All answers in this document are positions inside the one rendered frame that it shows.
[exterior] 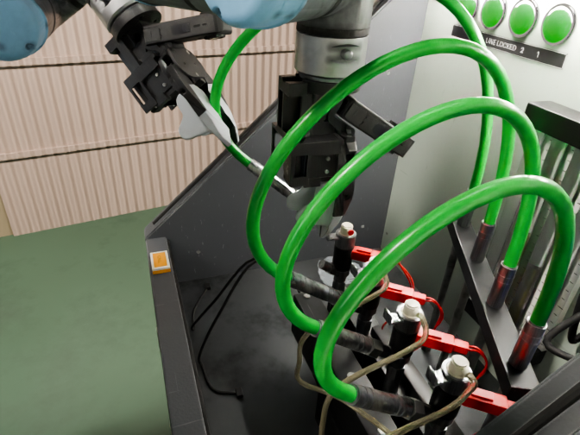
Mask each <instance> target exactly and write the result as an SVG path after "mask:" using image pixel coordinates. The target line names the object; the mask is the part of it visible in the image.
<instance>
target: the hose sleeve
mask: <svg viewBox="0 0 580 435"><path fill-rule="evenodd" d="M263 168H264V166H263V165H262V164H261V163H259V162H257V161H256V160H254V159H253V160H252V161H251V162H250V164H249V165H248V166H247V168H246V169H247V170H249V171H250V172H251V173H252V174H254V175H255V176H256V177H257V178H258V177H259V175H260V173H261V171H262V169H263ZM271 187H273V188H274V189H275V190H276V191H277V192H279V193H280V194H282V195H284V196H285V197H286V198H287V197H288V196H289V195H290V194H292V193H294V192H295V189H294V188H293V187H290V188H289V186H288V183H286V181H284V180H282V179H281V178H279V177H278V176H275V177H274V180H273V182H272V184H271Z"/></svg>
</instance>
